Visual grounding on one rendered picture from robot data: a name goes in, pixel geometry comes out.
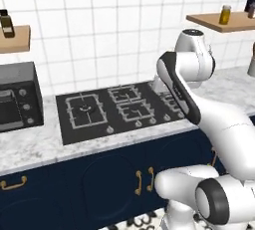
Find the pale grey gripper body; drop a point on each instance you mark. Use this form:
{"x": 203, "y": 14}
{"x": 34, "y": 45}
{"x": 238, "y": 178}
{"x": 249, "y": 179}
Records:
{"x": 157, "y": 84}

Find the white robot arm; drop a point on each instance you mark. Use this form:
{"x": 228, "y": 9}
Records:
{"x": 229, "y": 131}

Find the silver hob knob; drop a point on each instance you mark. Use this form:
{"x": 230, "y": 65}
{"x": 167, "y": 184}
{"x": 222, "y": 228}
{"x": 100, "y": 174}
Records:
{"x": 152, "y": 120}
{"x": 167, "y": 117}
{"x": 110, "y": 129}
{"x": 138, "y": 123}
{"x": 181, "y": 115}

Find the black toaster oven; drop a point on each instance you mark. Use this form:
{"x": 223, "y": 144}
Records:
{"x": 20, "y": 84}

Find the pale grey pot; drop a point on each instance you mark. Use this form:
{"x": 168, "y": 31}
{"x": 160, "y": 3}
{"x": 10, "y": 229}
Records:
{"x": 251, "y": 63}

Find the dark glass bottle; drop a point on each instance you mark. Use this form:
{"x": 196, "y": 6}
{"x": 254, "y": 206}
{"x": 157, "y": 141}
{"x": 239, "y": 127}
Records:
{"x": 6, "y": 25}

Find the black gas hob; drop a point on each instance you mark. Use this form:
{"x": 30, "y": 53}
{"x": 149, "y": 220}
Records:
{"x": 99, "y": 121}

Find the yellow glass jar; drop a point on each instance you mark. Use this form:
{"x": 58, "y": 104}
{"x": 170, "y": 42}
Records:
{"x": 225, "y": 15}

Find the navy drawer front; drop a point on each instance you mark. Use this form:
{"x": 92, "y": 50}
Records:
{"x": 43, "y": 204}

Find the navy cupboard door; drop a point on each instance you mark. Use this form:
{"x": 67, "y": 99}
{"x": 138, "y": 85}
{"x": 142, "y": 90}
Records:
{"x": 176, "y": 154}
{"x": 106, "y": 187}
{"x": 217, "y": 171}

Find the wooden wall shelf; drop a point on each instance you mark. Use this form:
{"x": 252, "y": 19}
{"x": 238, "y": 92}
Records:
{"x": 16, "y": 40}
{"x": 239, "y": 23}

